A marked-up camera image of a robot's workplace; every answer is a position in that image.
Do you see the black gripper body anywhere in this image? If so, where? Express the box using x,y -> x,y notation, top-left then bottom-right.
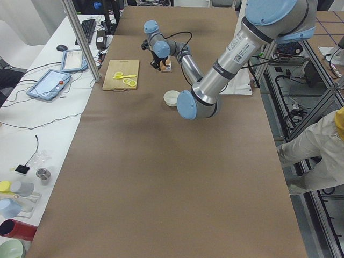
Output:
151,51 -> 167,64

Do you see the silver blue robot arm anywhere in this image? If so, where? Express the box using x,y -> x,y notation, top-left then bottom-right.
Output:
144,0 -> 318,120

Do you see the clear plastic egg box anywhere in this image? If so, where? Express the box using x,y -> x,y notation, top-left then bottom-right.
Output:
160,64 -> 171,73

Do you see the black power adapter box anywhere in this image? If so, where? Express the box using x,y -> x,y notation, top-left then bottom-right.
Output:
96,30 -> 107,50

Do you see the wooden cutting board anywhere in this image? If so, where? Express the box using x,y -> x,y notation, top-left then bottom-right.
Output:
102,59 -> 140,91

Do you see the yellow lemon slice stack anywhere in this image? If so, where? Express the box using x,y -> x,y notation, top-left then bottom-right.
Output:
122,78 -> 137,87

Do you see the white ceramic bowl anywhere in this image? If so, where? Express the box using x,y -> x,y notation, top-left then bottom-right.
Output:
163,90 -> 180,107

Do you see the yellow lemon slice pair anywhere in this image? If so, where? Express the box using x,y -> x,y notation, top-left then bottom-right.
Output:
113,71 -> 124,79

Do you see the yellow toy knife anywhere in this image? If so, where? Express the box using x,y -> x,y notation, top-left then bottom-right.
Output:
113,74 -> 137,80

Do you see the black keyboard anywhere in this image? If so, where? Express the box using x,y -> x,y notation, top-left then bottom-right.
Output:
81,19 -> 96,44

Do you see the upper blue teach pendant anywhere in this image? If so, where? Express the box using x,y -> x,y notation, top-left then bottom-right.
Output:
60,49 -> 88,73

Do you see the blue teach pendant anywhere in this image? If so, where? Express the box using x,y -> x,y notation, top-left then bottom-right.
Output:
26,69 -> 71,101
60,49 -> 88,73

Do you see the black computer mouse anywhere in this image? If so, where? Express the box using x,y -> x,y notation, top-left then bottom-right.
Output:
56,44 -> 68,52

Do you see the lower blue teach pendant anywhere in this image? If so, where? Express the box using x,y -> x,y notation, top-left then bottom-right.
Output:
26,69 -> 71,101

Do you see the small steel cup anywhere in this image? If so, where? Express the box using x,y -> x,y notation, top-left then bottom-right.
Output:
36,168 -> 52,185

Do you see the black square pad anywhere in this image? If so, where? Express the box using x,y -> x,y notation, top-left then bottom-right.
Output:
15,164 -> 30,175

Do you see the grey plastic cup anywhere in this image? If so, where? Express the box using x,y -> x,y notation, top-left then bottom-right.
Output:
10,181 -> 34,197

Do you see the person in beige clothes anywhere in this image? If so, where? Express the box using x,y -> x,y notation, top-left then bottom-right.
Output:
276,108 -> 343,195

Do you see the yellow plastic cup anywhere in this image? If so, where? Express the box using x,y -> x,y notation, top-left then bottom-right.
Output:
0,181 -> 12,192

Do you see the light blue plastic cup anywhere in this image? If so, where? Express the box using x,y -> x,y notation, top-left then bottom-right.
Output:
0,198 -> 22,219

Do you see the red cylinder can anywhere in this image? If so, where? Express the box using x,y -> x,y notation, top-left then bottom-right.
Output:
1,219 -> 38,241

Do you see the pale green bowl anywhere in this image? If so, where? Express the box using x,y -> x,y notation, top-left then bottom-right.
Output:
0,239 -> 26,258

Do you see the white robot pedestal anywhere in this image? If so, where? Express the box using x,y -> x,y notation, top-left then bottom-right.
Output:
220,74 -> 252,95

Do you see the aluminium frame post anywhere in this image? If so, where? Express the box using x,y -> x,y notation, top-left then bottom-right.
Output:
61,0 -> 101,82

